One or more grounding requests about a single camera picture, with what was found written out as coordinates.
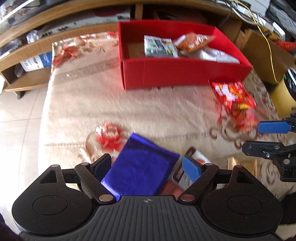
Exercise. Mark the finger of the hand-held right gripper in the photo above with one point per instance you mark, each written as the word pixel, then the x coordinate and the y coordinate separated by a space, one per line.
pixel 261 149
pixel 272 127

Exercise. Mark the yellow trash bin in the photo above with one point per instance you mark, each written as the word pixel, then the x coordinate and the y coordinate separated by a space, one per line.
pixel 282 97

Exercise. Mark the red cardboard box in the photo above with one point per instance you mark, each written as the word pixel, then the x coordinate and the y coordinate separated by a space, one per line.
pixel 180 71

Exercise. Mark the white blue cardboard box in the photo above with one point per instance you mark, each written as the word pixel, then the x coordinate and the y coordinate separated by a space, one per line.
pixel 34 62

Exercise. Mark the white packet red food picture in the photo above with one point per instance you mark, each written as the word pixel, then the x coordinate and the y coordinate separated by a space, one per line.
pixel 200 157

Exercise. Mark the orange snack clear packet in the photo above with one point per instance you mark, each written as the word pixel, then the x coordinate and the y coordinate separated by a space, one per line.
pixel 192 42

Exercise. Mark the green seaweed snack packet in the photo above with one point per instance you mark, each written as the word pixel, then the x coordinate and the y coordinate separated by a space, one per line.
pixel 159 47

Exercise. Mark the blue foil packet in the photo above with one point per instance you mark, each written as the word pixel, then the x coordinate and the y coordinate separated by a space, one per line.
pixel 138 166

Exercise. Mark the clear plastic bag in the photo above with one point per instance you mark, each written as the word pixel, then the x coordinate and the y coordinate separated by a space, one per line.
pixel 34 37

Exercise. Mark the wooden television stand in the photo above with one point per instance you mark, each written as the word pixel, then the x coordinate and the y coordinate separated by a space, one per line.
pixel 69 12

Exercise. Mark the brown cardboard box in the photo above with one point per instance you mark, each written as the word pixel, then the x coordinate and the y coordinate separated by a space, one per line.
pixel 256 51

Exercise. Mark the red plastic bag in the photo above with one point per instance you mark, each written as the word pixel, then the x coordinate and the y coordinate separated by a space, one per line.
pixel 286 45

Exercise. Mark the white packet black print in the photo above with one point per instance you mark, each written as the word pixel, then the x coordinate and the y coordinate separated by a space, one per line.
pixel 219 56

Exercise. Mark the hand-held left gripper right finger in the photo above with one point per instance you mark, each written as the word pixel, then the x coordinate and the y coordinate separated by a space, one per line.
pixel 192 169

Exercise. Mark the person's dark clothing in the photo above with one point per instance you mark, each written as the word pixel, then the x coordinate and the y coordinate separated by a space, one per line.
pixel 5 229

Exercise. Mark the silver media player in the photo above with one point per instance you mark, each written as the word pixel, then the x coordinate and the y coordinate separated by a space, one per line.
pixel 81 23

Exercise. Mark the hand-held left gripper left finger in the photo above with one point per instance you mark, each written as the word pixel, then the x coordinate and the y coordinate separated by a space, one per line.
pixel 101 166

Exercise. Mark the red candy packet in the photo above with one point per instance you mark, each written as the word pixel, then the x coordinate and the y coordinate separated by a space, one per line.
pixel 231 97

